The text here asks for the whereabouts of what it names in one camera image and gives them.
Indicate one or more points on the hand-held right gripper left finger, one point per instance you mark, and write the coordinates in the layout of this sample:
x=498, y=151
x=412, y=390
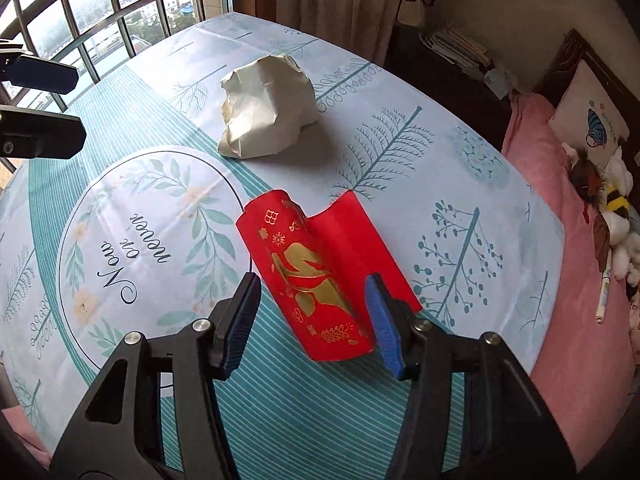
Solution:
x=240, y=325

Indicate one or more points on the white crumpled paper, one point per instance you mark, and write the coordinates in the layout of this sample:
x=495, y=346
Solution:
x=270, y=105

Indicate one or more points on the white tissue pack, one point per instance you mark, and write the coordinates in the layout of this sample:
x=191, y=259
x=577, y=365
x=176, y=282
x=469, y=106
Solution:
x=500, y=82

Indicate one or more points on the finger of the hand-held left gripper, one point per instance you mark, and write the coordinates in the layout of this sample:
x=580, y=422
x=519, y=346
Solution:
x=45, y=135
x=45, y=75

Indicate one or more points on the white marker pen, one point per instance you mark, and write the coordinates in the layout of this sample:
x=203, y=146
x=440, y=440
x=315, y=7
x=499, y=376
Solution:
x=603, y=290

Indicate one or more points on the window with metal grille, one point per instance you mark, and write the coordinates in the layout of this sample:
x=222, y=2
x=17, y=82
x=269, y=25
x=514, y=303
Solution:
x=140, y=10

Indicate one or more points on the red gold printed envelope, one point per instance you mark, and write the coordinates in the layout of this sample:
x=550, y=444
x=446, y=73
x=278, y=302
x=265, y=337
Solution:
x=300, y=240

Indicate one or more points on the tree printed blue tablecloth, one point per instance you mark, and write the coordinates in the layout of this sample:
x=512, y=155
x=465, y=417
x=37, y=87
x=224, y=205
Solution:
x=400, y=185

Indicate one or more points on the bee plush toy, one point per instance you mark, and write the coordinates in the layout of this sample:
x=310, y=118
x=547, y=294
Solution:
x=616, y=207

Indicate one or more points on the brown feathered plush toy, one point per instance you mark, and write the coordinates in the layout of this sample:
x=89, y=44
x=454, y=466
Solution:
x=585, y=175

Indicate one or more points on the white printed cushion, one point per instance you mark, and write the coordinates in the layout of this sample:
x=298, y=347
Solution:
x=590, y=110

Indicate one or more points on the beige curtain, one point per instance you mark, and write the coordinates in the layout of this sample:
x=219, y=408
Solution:
x=340, y=5

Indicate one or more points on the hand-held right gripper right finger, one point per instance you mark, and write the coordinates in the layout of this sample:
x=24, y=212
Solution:
x=382, y=330

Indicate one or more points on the dark nightstand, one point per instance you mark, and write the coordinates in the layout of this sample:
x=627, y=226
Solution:
x=440, y=90

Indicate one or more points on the white fluffy plush toy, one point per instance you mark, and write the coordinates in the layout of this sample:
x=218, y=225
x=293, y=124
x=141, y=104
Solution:
x=625, y=255

